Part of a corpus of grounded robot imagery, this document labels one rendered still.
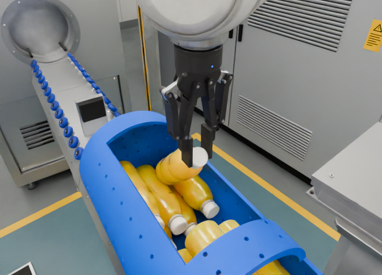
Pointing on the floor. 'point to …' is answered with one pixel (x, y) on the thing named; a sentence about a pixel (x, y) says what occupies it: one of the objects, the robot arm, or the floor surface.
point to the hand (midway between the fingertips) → (196, 146)
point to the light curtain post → (150, 63)
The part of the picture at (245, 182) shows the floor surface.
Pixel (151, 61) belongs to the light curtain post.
